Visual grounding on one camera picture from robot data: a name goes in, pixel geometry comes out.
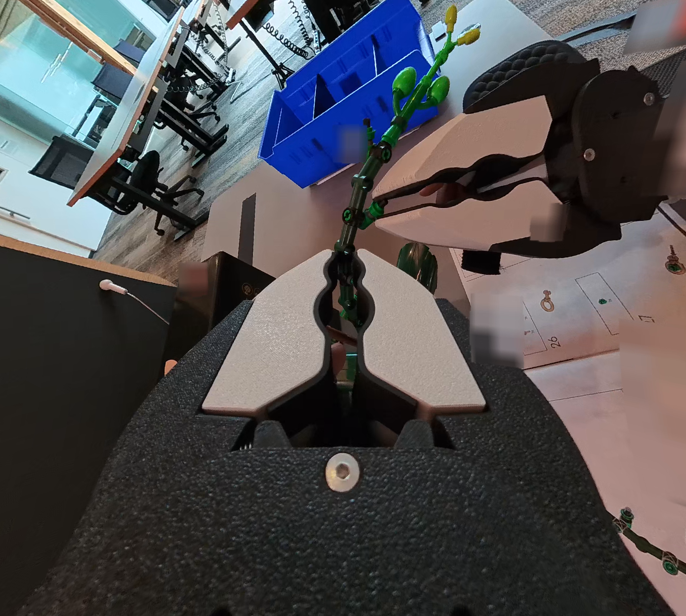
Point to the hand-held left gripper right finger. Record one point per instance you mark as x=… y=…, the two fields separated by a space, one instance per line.
x=412 y=342

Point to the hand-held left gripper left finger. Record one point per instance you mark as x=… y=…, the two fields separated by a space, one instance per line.
x=278 y=337

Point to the brick orchid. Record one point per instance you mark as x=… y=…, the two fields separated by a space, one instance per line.
x=418 y=265

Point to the blue plastic bin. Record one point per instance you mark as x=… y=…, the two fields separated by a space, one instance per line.
x=343 y=106

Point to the black dimpled cushion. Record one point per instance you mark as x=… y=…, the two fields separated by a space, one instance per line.
x=525 y=69

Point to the white gooseneck microphone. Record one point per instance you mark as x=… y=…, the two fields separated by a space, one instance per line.
x=115 y=288

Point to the dark orchid set box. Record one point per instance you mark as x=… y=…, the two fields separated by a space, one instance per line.
x=225 y=289

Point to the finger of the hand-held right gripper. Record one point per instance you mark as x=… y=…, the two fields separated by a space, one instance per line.
x=471 y=138
x=461 y=222

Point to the black divider panel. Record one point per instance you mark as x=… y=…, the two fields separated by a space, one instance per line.
x=69 y=385

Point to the open instruction booklet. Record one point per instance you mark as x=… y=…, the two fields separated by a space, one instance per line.
x=584 y=315

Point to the green brick flower stem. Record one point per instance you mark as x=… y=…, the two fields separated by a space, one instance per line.
x=359 y=187

